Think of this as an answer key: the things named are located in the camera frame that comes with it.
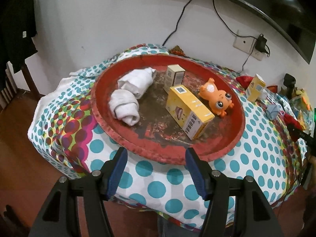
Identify yellow box with QR code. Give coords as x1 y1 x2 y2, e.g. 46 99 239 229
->
166 85 215 141

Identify grey-white sock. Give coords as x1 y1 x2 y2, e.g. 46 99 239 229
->
109 89 140 126

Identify yellow cartoon box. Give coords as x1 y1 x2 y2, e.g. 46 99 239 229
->
245 74 266 103

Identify orange rubber toy animal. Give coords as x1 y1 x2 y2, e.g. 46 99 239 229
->
198 78 234 117

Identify small white yellow box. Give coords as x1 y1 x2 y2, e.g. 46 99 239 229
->
163 64 185 93

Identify light blue sock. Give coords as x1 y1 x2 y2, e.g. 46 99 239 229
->
265 104 281 121

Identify clear plastic bag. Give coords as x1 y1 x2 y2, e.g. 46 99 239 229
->
289 99 314 132

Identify yellow crochet toy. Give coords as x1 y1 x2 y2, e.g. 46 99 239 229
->
292 88 311 111

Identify black clamp stand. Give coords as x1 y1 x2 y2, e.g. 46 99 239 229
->
283 73 296 100

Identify red snack packet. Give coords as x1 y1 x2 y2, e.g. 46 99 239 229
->
267 85 278 93

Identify colourful polka dot cloth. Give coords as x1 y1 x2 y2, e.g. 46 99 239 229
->
27 44 307 230

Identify round red tray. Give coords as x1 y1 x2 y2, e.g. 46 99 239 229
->
91 54 245 165

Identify black power adapter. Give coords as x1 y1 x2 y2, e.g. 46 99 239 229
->
255 34 268 54

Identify small red decorative item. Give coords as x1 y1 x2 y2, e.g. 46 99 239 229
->
168 45 186 57

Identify dark hanging clothes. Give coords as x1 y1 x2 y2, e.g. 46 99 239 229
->
0 0 39 73

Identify white wall socket plate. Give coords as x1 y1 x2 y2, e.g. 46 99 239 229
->
233 33 264 61

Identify black cable on wall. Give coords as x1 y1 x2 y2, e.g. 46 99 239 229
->
162 0 200 47

